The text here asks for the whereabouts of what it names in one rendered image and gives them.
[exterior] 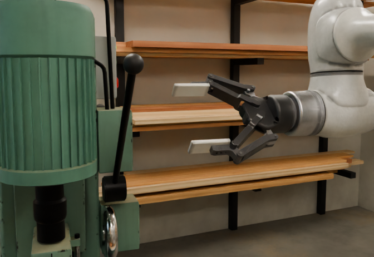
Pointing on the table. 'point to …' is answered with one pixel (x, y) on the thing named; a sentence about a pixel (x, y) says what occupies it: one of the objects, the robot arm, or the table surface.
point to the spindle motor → (47, 92)
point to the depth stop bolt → (76, 243)
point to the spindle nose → (50, 213)
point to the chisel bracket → (49, 248)
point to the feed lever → (133, 64)
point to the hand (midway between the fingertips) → (186, 117)
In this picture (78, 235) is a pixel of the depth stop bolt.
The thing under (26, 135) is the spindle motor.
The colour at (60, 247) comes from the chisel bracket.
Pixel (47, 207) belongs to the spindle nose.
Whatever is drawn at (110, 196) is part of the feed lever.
